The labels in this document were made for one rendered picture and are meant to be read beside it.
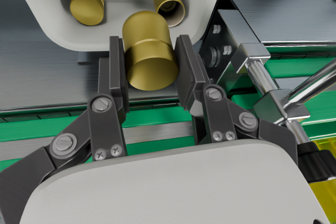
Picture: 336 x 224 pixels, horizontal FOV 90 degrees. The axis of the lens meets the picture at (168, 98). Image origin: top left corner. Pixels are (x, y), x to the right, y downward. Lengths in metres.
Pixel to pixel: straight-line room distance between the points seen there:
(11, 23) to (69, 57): 0.30
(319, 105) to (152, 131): 0.19
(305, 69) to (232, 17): 0.10
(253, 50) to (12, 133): 0.29
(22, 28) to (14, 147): 0.37
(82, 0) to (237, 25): 0.17
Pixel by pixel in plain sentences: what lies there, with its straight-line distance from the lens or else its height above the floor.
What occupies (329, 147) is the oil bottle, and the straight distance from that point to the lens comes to 0.38.
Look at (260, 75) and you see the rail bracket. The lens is 0.18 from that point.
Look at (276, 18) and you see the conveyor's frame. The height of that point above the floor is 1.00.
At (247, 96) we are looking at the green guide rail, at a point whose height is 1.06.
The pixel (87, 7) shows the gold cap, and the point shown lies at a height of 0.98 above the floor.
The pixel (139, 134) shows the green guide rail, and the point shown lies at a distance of 0.24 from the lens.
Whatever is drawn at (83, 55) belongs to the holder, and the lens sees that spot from 0.29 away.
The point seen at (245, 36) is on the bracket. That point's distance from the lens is 0.21.
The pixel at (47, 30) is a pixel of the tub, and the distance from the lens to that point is 0.21.
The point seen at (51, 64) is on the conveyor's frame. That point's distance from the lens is 0.30.
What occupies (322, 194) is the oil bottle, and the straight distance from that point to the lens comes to 0.34.
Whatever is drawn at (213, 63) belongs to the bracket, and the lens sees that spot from 0.23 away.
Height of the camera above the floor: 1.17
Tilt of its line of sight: 30 degrees down
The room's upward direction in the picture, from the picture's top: 168 degrees clockwise
